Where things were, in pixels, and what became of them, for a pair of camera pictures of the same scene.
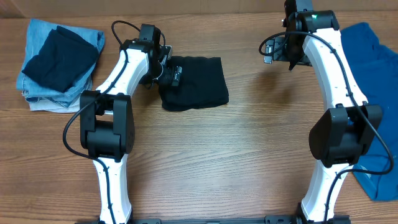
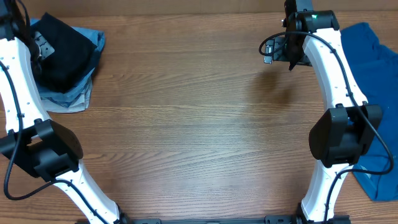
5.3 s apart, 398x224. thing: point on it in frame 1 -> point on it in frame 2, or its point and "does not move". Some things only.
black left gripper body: (164, 74) -> (42, 48)
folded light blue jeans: (43, 98) does not move
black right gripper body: (280, 55) does not move
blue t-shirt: (375, 71) does not move
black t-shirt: (201, 84) -> (71, 59)
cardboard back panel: (181, 7) does not move
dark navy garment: (63, 58) -> (96, 61)
